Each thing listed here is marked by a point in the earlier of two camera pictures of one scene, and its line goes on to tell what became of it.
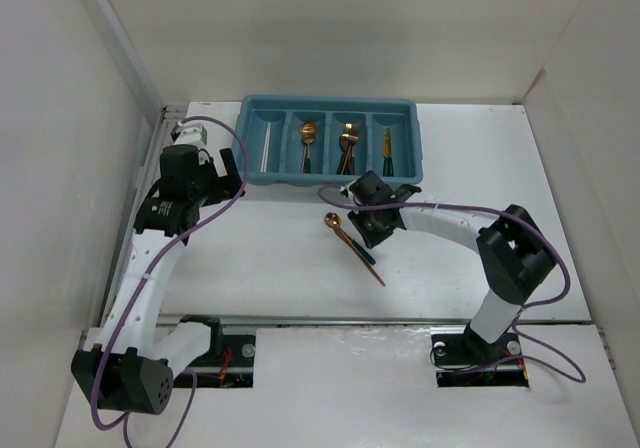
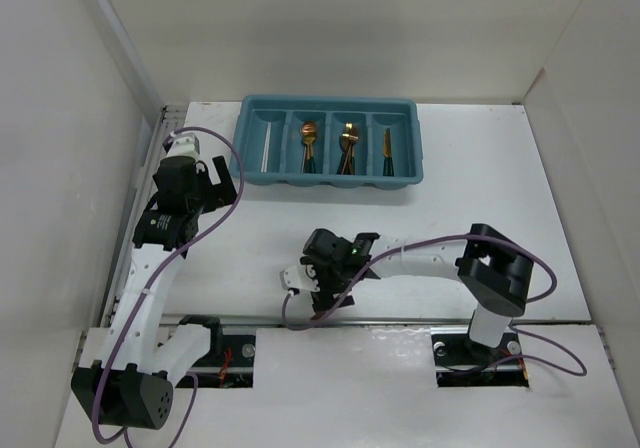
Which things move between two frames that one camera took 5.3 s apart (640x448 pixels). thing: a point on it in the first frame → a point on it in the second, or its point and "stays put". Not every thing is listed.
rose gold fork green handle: x=350 y=165 stays put
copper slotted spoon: x=308 y=131 stays put
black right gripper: x=371 y=238 → x=324 y=299
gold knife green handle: x=388 y=161 stays put
